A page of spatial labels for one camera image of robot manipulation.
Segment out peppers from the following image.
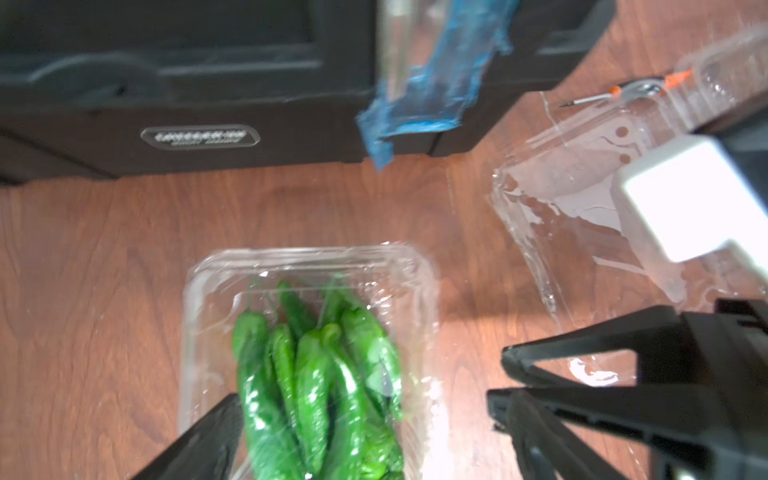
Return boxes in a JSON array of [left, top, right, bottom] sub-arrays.
[[231, 279, 405, 479]]

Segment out clear clamshell container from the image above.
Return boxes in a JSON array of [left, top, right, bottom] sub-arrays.
[[178, 244, 452, 479], [490, 26, 767, 341]]

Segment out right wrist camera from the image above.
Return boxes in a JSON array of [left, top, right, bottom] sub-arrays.
[[612, 134, 767, 280]]

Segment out black plastic toolbox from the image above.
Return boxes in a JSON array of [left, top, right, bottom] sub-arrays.
[[1, 1, 617, 186]]

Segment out orange handled screwdriver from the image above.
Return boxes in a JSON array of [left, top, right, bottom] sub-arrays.
[[558, 69, 692, 108]]

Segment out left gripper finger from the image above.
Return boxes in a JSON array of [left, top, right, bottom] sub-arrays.
[[132, 393, 244, 480]]

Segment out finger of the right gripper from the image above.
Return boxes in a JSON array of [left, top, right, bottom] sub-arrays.
[[486, 387, 708, 479]]

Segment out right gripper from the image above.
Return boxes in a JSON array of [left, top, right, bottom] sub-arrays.
[[501, 299, 767, 479]]

